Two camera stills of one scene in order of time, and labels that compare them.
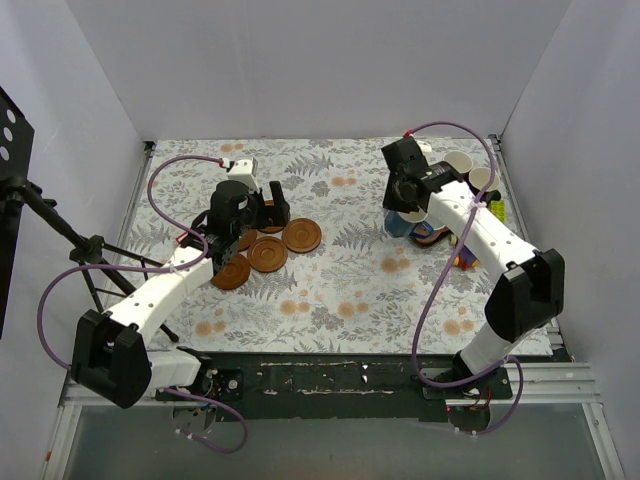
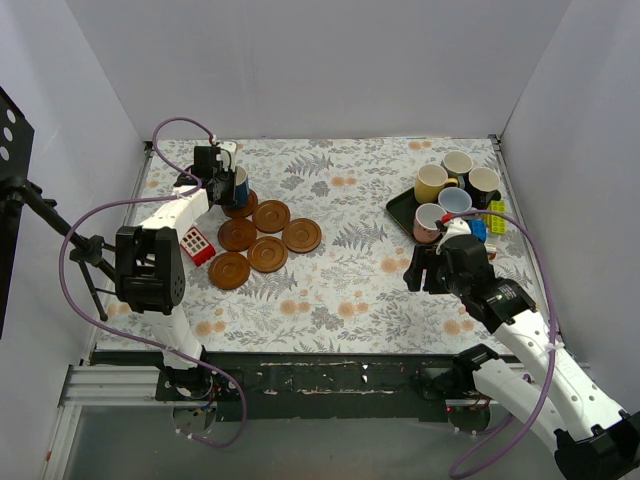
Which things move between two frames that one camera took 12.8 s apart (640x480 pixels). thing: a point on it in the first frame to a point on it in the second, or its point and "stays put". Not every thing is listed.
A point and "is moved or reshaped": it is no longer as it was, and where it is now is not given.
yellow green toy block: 498,208 stays put
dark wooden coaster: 234,274 stays put
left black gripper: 265,208 to 225,185
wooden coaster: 302,235 stays put
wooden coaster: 268,254 stays put
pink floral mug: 424,233 stays put
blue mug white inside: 402,224 is moved or reshaped
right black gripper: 393,198 to 428,271
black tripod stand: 88,250 stays put
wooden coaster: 271,229 is moved or reshaped
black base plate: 359,387 stays put
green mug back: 460,160 stays put
